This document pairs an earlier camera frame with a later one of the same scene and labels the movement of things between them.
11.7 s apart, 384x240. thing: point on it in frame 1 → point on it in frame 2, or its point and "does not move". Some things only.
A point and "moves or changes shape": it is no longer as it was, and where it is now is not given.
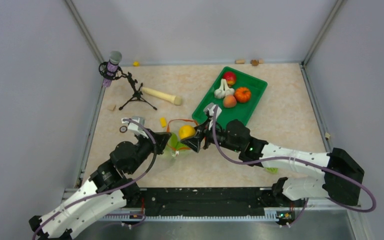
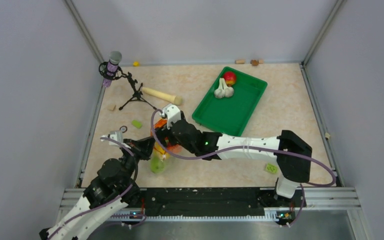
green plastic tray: (241, 111) does not move
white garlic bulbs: (224, 90) does not move
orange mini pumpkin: (242, 94) → (160, 123)
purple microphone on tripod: (110, 71) does not move
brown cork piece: (254, 62) does not move
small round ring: (123, 129) does not move
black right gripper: (195, 142) → (163, 133)
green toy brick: (273, 170) does not move
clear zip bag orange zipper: (179, 130) moves or changes shape
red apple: (230, 77) does not move
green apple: (174, 143) moves or changes shape
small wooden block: (111, 107) does not move
